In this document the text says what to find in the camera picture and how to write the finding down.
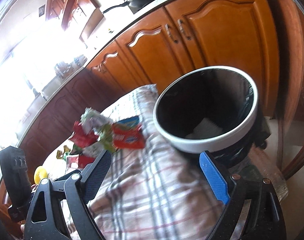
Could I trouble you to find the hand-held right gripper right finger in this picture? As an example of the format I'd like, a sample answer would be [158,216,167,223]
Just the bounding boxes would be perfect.
[199,151,287,240]

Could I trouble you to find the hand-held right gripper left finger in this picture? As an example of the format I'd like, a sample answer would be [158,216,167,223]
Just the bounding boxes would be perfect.
[23,151,112,240]

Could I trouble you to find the white-rimmed black trash bin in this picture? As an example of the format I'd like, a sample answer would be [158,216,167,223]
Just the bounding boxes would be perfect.
[153,66,270,167]

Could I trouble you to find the small red packet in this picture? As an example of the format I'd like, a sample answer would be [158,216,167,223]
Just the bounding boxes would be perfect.
[66,154,96,168]

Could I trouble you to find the yellow round object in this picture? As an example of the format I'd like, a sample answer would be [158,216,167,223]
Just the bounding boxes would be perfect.
[33,166,49,185]

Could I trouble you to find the gold green candy wrapper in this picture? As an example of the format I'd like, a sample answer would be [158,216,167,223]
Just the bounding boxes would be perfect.
[56,145,75,160]

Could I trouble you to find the red crumpled wrapper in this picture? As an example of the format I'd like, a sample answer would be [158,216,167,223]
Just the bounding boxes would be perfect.
[68,121,99,148]

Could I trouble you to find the orange snack packet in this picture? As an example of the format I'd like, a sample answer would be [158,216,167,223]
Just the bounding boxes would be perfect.
[111,123,145,150]

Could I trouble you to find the white paper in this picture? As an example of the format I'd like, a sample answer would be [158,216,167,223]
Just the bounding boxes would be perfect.
[185,117,223,139]

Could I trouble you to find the plaid tablecloth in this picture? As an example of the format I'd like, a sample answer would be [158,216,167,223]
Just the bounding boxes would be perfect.
[42,84,245,240]

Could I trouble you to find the white green crumpled wrapper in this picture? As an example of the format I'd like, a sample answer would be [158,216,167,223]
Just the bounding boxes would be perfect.
[81,107,110,133]

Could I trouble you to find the blue snack packet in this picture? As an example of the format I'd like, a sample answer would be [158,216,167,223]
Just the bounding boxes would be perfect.
[117,116,140,128]

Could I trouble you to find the dark brown lower cabinets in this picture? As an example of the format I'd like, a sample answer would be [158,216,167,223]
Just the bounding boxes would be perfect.
[17,67,120,160]

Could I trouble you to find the narrow orange cabinet door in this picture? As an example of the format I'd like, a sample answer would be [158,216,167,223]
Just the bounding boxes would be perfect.
[88,41,141,89]

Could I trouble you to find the kitchen window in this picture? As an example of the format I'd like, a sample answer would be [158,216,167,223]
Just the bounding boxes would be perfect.
[0,27,92,155]

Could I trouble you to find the medium orange cabinet door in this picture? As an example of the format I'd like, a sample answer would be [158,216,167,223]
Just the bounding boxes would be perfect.
[116,12,191,93]

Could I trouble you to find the large orange cabinet door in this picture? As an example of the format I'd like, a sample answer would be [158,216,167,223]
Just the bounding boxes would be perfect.
[164,0,280,118]

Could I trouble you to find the brown wooden frame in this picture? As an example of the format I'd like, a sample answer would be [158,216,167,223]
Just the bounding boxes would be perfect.
[274,0,304,180]

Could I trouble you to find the metal cabinet handle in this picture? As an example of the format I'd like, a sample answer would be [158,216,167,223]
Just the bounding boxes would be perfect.
[177,19,192,40]
[165,24,178,43]

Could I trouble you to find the brown upper wall cabinets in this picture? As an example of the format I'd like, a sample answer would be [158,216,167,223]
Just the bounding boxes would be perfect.
[46,0,102,34]

